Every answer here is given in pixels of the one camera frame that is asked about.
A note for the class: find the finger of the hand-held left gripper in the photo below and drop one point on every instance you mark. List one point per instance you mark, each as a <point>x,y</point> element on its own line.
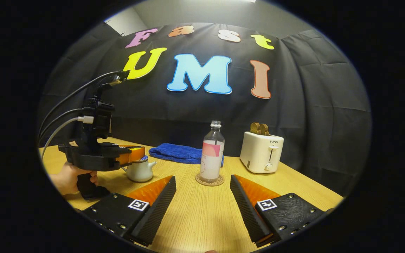
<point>137,154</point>

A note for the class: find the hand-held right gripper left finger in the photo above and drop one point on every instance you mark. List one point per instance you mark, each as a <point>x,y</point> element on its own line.
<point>158,211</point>

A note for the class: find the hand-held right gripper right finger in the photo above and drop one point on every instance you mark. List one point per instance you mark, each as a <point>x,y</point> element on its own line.
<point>246,214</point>

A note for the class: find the white teacup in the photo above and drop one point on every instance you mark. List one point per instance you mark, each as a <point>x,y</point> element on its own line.
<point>139,172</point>

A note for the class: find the round cork coaster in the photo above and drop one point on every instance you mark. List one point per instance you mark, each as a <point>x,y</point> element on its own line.
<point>202,182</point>

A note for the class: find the clear plastic water bottle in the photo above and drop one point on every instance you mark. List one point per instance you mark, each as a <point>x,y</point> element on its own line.
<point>211,165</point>

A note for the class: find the blue towel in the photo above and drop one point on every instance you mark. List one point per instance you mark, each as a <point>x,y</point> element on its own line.
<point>174,153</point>

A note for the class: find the white toaster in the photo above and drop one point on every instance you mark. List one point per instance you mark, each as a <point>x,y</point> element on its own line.
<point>258,153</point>

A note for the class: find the brown bread slice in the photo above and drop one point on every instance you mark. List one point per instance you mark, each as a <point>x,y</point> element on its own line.
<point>255,128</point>
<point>265,130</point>

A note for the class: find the black backdrop cloth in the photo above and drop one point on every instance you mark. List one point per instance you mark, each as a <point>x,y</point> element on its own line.
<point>294,116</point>

